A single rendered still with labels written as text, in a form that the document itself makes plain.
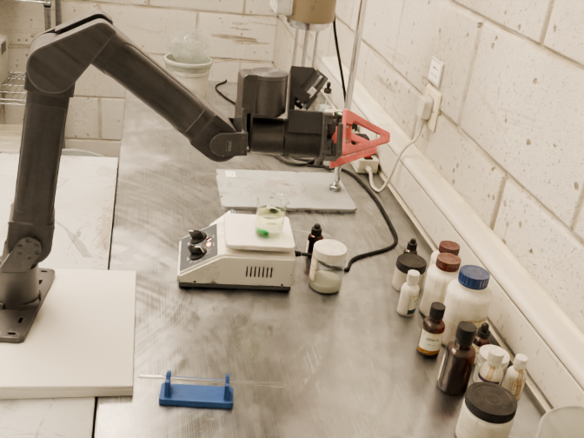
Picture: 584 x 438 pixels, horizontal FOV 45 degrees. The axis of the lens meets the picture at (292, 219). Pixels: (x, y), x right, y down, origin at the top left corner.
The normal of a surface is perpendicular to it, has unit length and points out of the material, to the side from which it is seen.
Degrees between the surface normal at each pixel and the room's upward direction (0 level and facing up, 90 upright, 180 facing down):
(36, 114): 99
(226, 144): 89
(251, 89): 89
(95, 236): 0
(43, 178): 89
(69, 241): 0
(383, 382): 0
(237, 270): 90
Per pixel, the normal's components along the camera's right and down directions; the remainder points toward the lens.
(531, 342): -0.98, -0.02
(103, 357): 0.14, -0.90
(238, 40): 0.18, 0.46
